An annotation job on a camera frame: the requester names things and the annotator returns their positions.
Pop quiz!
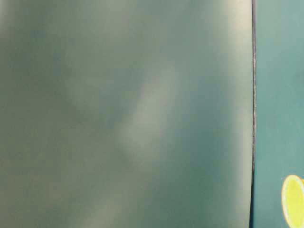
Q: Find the grey-green blurred panel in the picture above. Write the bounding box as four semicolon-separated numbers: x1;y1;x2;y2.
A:
0;0;253;228

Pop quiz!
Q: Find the yellow-green round cup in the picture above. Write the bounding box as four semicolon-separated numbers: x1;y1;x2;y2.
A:
281;175;304;228

